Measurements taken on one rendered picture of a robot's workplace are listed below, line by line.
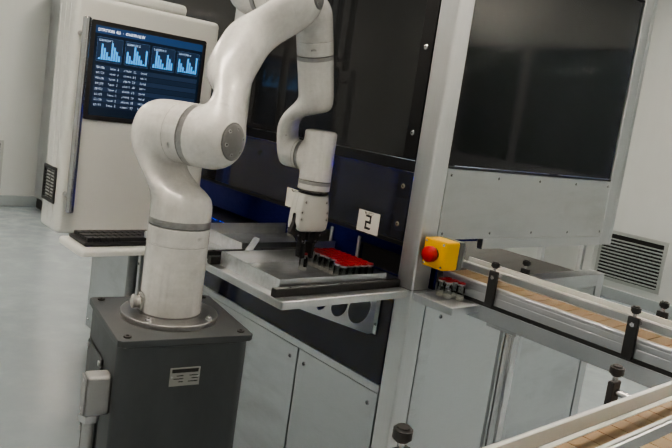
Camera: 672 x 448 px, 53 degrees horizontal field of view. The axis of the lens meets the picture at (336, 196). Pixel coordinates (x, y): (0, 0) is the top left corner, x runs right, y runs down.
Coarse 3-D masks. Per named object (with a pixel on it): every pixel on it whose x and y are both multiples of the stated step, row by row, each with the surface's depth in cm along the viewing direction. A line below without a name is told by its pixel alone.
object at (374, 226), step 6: (360, 210) 189; (360, 216) 189; (372, 216) 186; (378, 216) 184; (360, 222) 189; (372, 222) 185; (378, 222) 184; (360, 228) 189; (372, 228) 185; (378, 228) 184; (372, 234) 185
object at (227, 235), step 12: (216, 228) 211; (228, 228) 214; (240, 228) 216; (252, 228) 219; (264, 228) 223; (276, 228) 226; (216, 240) 197; (228, 240) 192; (240, 240) 206; (264, 240) 211; (276, 240) 213; (288, 240) 216
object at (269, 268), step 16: (224, 256) 172; (240, 256) 177; (256, 256) 180; (272, 256) 184; (288, 256) 187; (240, 272) 166; (256, 272) 161; (272, 272) 173; (288, 272) 175; (304, 272) 178; (320, 272) 180
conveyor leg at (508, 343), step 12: (504, 336) 170; (516, 336) 165; (504, 348) 170; (516, 348) 170; (504, 360) 170; (504, 372) 170; (492, 384) 172; (504, 384) 171; (492, 396) 172; (504, 396) 171; (492, 408) 172; (504, 408) 172; (492, 420) 172; (504, 420) 173; (492, 432) 172; (480, 444) 175
